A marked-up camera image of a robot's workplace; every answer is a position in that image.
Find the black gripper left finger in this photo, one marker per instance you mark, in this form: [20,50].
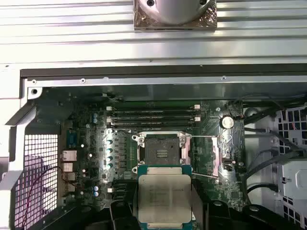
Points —
[122,215]

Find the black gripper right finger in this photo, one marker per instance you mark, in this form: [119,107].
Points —
[216,218]

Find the silver CPU with green edge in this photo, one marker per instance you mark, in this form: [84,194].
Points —
[165,196]

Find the metal socket cover frame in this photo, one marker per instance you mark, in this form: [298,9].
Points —
[217,157]

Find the thin metal locking lever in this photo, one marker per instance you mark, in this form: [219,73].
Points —
[204,136]

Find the CPU socket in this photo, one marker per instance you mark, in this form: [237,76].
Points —
[163,146]

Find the green motherboard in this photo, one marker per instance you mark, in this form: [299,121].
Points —
[223,189]

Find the silver USB port stack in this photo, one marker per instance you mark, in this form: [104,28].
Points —
[68,167]

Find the silver ethernet port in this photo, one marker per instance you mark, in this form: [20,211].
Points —
[69,155]

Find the grey metal drive cage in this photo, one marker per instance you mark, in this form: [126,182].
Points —
[295,172]

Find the blue VGA port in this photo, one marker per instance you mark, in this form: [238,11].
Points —
[72,139]

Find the round coin battery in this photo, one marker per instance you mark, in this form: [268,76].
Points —
[227,122]

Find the black open PC case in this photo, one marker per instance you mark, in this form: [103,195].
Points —
[144,81]

